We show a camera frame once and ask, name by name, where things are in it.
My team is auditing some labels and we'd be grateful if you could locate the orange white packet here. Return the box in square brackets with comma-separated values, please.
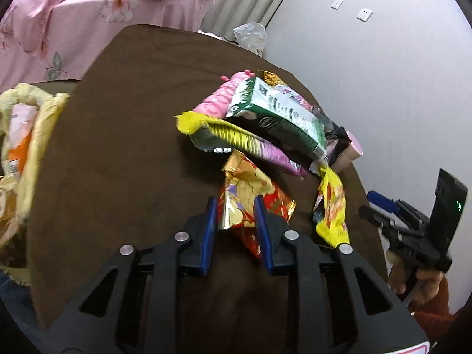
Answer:
[6, 104, 38, 175]

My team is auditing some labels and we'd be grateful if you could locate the pink tube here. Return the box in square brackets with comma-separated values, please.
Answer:
[328, 131, 364, 173]

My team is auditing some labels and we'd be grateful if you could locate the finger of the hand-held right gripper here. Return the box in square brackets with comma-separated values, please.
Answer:
[367, 191, 401, 212]
[358, 206, 391, 230]

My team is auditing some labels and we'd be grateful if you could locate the pink purple printed packet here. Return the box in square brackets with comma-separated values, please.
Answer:
[275, 84, 321, 117]

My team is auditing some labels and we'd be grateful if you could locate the person's leg in jeans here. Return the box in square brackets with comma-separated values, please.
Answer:
[0, 269, 42, 342]

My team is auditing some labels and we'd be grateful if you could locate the red gold snack packet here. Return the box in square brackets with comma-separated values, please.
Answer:
[219, 149, 297, 262]

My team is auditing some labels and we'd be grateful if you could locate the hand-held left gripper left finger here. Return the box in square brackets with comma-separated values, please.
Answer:
[44, 196, 218, 354]

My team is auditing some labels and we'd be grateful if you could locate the person's right hand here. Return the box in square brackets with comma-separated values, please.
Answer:
[386, 250, 448, 307]

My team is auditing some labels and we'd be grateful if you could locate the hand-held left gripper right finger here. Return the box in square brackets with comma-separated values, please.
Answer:
[254, 195, 428, 354]

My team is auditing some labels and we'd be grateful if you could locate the yellow woven basket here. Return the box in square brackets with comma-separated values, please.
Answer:
[0, 83, 71, 288]

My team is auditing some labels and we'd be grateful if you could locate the pink caterpillar toy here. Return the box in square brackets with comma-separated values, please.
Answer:
[192, 68, 255, 119]

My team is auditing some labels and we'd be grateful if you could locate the clear plastic bag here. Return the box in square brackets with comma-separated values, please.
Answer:
[232, 22, 268, 58]

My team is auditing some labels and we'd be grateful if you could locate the person's right forearm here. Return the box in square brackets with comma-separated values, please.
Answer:
[409, 276, 462, 342]

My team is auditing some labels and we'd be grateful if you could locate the bed with pink sheet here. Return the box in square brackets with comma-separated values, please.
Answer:
[0, 0, 219, 93]

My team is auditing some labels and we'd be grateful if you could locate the gold foil packet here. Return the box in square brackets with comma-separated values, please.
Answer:
[258, 69, 285, 88]

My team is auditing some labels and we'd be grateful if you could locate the yellow purple snack packet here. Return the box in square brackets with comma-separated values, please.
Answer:
[174, 111, 310, 178]

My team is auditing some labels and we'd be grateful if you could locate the black packet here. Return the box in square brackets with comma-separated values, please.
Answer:
[324, 118, 351, 145]

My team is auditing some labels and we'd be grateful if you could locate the green white carton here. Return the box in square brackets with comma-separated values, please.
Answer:
[226, 77, 329, 163]

